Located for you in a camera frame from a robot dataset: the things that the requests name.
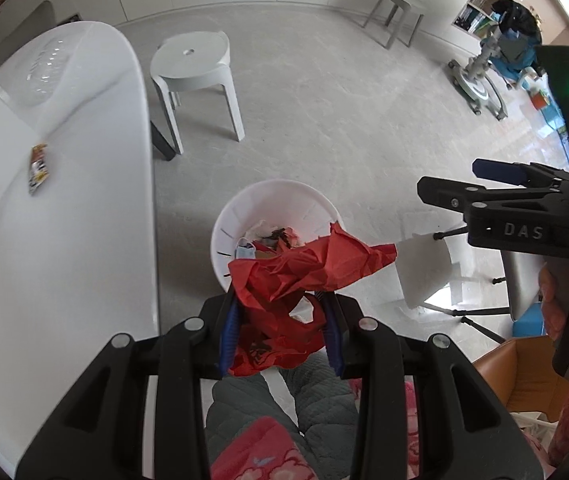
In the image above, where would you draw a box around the white chair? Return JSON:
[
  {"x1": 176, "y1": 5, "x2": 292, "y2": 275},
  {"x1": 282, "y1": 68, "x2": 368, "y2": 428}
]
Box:
[{"x1": 422, "y1": 225, "x2": 515, "y2": 346}]

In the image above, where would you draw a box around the orange leather chair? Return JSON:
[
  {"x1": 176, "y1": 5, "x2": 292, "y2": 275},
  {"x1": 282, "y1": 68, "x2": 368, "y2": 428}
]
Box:
[{"x1": 469, "y1": 335, "x2": 569, "y2": 421}]

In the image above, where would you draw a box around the white plastic stool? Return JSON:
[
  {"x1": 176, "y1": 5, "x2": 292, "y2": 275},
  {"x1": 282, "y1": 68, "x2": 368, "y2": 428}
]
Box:
[{"x1": 149, "y1": 30, "x2": 245, "y2": 156}]

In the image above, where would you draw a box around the grey metal panel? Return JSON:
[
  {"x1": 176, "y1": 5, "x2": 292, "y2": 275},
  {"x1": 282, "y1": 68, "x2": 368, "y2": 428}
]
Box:
[{"x1": 499, "y1": 250, "x2": 548, "y2": 323}]

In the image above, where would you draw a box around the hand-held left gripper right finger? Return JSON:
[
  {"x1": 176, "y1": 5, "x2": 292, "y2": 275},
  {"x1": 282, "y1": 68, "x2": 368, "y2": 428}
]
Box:
[{"x1": 321, "y1": 291, "x2": 548, "y2": 480}]

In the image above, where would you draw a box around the red paper bag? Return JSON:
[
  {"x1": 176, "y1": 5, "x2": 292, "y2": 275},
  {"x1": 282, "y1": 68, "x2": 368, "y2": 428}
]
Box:
[{"x1": 227, "y1": 221, "x2": 398, "y2": 378}]

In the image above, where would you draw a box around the printed snack wrapper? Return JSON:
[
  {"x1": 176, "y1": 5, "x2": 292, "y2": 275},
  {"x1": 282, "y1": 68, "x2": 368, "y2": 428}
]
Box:
[{"x1": 28, "y1": 143, "x2": 51, "y2": 196}]

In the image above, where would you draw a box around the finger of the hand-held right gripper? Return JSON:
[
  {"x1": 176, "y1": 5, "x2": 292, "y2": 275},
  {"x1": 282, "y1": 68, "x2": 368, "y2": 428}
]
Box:
[
  {"x1": 472, "y1": 157, "x2": 569, "y2": 186},
  {"x1": 417, "y1": 176, "x2": 564, "y2": 211}
]

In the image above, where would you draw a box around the white plastic bag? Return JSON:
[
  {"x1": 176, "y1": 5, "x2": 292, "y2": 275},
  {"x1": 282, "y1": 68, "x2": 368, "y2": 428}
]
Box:
[{"x1": 507, "y1": 410, "x2": 558, "y2": 451}]

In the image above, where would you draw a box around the orange toy box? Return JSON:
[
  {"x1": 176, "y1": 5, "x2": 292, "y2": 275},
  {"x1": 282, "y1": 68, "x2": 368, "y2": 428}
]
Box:
[{"x1": 529, "y1": 87, "x2": 553, "y2": 111}]

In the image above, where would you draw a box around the grey stool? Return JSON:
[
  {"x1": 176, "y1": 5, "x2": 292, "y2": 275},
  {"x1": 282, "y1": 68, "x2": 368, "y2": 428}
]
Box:
[{"x1": 362, "y1": 0, "x2": 425, "y2": 51}]

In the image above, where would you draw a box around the crumpled dark wrapper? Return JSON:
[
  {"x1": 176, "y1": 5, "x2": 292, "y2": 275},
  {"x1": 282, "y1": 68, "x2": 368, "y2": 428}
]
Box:
[{"x1": 259, "y1": 227, "x2": 290, "y2": 248}]

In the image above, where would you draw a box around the person's right leg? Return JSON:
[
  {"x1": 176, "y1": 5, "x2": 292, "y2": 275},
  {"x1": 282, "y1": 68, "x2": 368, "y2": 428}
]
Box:
[{"x1": 279, "y1": 350, "x2": 365, "y2": 466}]

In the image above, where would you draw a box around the white foam board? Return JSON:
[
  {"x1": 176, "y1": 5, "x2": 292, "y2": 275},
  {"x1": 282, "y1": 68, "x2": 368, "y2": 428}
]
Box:
[{"x1": 395, "y1": 232, "x2": 465, "y2": 311}]

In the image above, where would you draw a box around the blue cloth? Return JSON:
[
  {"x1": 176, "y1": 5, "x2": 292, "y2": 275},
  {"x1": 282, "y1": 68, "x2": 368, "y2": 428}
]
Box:
[{"x1": 495, "y1": 30, "x2": 540, "y2": 81}]

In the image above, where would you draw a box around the white plastic waste bin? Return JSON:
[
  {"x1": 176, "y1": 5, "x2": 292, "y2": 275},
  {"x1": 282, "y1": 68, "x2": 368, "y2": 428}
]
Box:
[{"x1": 210, "y1": 178, "x2": 343, "y2": 296}]

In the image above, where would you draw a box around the black bag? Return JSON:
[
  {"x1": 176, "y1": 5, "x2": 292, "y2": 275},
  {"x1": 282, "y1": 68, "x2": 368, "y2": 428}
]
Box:
[{"x1": 489, "y1": 0, "x2": 543, "y2": 43}]

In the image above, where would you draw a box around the blue box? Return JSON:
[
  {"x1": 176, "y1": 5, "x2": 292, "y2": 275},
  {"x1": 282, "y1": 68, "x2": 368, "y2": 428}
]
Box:
[{"x1": 512, "y1": 305, "x2": 555, "y2": 338}]

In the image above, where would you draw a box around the blue face mask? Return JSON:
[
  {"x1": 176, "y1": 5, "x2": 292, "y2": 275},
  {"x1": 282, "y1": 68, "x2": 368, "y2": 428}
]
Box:
[{"x1": 234, "y1": 237, "x2": 258, "y2": 261}]

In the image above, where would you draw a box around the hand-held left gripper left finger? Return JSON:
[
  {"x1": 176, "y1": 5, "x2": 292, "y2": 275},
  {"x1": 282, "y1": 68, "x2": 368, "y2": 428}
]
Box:
[{"x1": 14, "y1": 290, "x2": 241, "y2": 480}]

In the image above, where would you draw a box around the grey chair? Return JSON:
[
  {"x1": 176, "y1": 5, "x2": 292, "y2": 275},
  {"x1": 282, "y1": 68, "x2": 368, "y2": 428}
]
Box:
[{"x1": 0, "y1": 0, "x2": 58, "y2": 91}]

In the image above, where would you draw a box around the dark table leg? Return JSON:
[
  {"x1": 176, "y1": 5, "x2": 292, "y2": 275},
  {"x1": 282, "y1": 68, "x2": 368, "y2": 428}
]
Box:
[{"x1": 150, "y1": 120, "x2": 176, "y2": 162}]

